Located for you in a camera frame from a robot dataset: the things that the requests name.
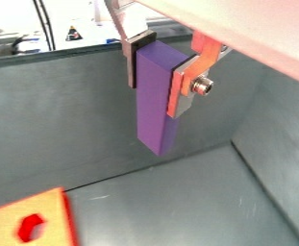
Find purple rectangular block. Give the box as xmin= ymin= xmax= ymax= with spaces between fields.
xmin=136 ymin=41 xmax=187 ymax=156

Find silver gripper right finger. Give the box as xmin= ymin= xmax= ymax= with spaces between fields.
xmin=167 ymin=31 xmax=231 ymax=118

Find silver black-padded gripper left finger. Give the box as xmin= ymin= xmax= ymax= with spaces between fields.
xmin=104 ymin=0 xmax=156 ymax=88

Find red shape-sorter board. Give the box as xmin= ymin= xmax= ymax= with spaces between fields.
xmin=0 ymin=187 xmax=80 ymax=246

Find black cables in background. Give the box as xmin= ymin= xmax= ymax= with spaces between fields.
xmin=30 ymin=0 xmax=56 ymax=52

